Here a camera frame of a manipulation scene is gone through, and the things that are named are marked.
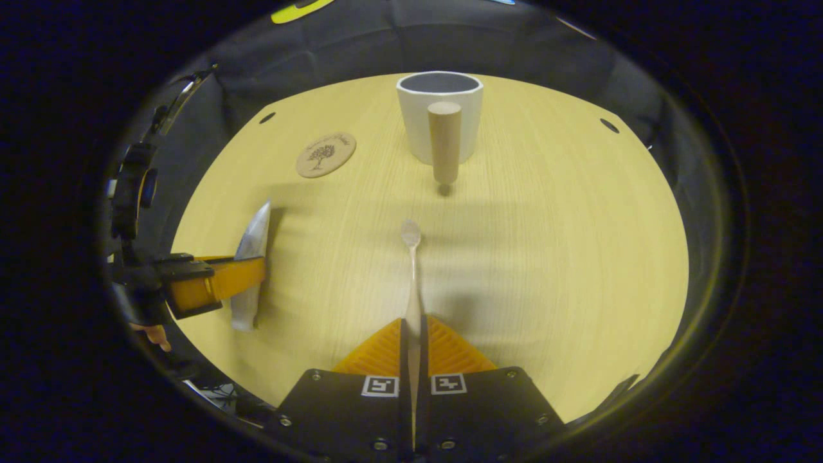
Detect white toothpaste tube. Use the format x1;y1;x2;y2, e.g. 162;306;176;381
230;201;272;332

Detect white cup with wooden handle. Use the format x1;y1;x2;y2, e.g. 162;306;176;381
396;71;484;188

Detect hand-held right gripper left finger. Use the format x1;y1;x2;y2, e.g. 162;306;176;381
267;317;413;463

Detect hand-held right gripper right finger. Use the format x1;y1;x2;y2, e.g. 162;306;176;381
415;314;566;463

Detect round wooden coaster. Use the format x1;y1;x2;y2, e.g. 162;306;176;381
296;132;357;179

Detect beige toothbrush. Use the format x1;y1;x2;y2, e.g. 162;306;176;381
400;219;425;451

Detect light wooden desktop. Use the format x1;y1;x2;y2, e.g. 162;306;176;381
170;72;690;425

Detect tangled black cables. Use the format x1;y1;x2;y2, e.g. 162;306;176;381
183;378;274;426

